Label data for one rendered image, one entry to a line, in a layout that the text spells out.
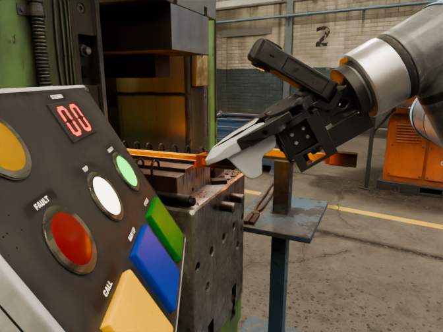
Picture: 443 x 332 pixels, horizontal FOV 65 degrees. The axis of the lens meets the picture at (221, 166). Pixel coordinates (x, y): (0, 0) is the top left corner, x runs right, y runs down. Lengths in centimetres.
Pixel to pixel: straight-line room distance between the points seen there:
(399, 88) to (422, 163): 382
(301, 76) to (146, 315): 31
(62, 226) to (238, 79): 918
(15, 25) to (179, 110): 64
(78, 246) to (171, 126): 96
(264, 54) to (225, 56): 917
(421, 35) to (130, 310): 42
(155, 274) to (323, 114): 28
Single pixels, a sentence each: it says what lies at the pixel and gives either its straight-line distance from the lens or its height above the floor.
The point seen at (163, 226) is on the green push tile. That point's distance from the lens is 47.
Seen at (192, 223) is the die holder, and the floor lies 89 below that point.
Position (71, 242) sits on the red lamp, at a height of 109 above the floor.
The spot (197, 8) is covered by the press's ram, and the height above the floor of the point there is 137.
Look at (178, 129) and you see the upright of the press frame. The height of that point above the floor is 104.
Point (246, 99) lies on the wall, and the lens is 931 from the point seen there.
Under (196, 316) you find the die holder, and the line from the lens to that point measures 94.
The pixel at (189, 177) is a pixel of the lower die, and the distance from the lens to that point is 90.
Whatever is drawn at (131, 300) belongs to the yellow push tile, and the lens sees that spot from 31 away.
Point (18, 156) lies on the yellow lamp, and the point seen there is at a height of 115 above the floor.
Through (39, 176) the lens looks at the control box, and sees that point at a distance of 31.
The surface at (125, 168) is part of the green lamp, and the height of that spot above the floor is 109.
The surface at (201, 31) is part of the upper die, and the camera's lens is 95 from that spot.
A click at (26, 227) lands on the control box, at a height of 111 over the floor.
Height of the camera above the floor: 121
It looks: 14 degrees down
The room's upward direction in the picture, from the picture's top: straight up
